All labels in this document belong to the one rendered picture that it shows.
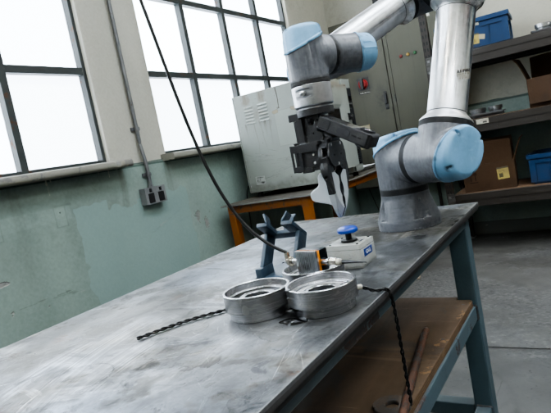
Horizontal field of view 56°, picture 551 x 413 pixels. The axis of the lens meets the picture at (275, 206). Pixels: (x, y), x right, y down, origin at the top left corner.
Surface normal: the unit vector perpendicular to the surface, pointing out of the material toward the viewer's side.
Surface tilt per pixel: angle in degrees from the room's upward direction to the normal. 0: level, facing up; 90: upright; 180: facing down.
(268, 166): 90
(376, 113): 90
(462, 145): 97
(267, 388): 0
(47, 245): 90
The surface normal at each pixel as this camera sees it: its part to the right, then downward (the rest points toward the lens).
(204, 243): 0.84, -0.11
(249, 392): -0.19, -0.98
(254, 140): -0.51, 0.19
